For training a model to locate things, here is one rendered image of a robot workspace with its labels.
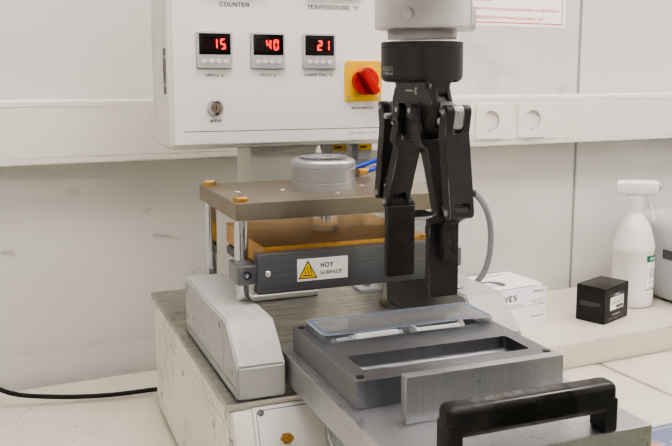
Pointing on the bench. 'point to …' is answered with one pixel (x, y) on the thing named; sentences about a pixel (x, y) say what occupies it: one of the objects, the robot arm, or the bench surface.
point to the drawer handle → (528, 409)
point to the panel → (288, 425)
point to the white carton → (520, 296)
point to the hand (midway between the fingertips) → (419, 256)
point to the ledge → (656, 328)
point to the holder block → (404, 358)
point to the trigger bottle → (636, 243)
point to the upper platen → (312, 232)
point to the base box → (194, 398)
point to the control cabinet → (264, 59)
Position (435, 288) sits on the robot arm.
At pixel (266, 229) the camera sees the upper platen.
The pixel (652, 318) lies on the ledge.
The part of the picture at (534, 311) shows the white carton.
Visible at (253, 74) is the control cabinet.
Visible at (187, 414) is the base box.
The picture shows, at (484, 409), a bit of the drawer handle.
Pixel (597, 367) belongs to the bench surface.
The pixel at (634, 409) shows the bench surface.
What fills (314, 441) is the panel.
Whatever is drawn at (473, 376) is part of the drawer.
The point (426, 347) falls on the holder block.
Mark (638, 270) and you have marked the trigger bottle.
